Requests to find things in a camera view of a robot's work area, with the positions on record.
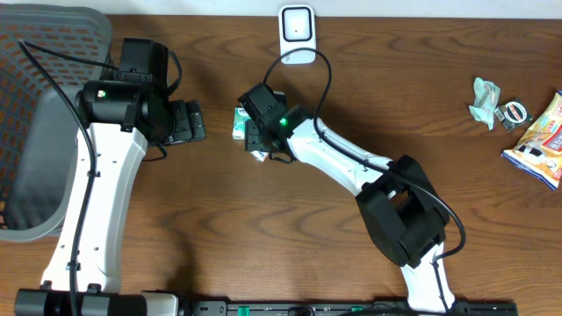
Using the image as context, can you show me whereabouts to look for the yellow snack bag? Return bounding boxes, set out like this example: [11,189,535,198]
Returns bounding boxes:
[501,90,562,190]

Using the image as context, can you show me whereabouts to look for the white barcode scanner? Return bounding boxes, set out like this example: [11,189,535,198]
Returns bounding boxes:
[278,4,316,65]

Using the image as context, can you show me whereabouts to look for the grey plastic mesh basket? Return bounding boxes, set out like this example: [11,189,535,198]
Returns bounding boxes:
[1,4,112,242]

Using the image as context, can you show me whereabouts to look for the teal tissue pack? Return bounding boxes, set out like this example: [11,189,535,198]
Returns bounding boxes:
[232,107,250,140]

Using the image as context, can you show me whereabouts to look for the teal wet wipes pack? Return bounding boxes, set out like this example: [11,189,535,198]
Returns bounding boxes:
[468,77,501,130]

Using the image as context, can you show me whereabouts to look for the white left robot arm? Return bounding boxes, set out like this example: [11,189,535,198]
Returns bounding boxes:
[14,38,206,316]

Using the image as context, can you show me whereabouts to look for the orange snack packet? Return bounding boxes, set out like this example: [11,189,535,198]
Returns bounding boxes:
[250,151,269,162]

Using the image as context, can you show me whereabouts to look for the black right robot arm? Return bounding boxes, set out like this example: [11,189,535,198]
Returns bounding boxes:
[238,83,459,313]

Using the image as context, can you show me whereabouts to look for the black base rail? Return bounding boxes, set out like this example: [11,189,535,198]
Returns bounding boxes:
[178,300,519,316]

